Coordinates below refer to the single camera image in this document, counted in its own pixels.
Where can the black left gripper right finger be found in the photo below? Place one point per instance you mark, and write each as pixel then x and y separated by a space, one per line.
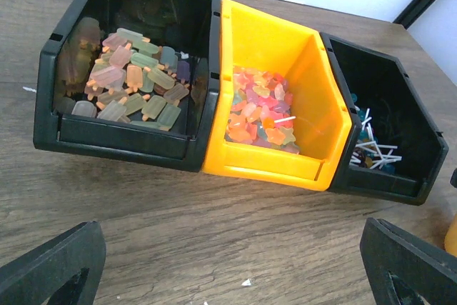
pixel 404 269

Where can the black bin with lollipops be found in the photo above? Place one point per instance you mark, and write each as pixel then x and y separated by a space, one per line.
pixel 380 95

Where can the orange plastic scoop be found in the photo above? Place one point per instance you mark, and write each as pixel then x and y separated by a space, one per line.
pixel 450 241

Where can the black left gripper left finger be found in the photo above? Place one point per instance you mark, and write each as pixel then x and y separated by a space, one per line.
pixel 65 270

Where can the orange lollipop in yellow bin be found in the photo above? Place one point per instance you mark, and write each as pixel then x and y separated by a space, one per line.
pixel 270 123

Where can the yellow bin with star candies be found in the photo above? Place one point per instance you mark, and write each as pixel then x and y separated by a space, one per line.
pixel 271 67

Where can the black bin with popsicle candies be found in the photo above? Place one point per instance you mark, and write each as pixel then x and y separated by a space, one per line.
pixel 136 80

